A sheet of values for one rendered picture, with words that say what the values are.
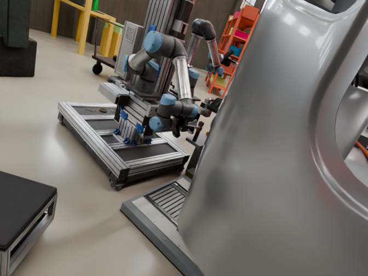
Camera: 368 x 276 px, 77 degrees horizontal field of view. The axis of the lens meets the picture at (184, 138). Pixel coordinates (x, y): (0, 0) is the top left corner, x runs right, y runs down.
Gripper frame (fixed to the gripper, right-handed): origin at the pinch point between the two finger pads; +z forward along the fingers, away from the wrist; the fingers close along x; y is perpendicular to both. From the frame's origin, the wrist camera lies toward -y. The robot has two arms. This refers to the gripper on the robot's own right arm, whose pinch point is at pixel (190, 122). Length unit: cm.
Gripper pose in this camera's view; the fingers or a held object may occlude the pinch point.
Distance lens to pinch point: 148.0
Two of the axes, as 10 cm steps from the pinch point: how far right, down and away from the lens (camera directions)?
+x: -7.5, -4.9, 4.6
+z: 5.8, -1.3, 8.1
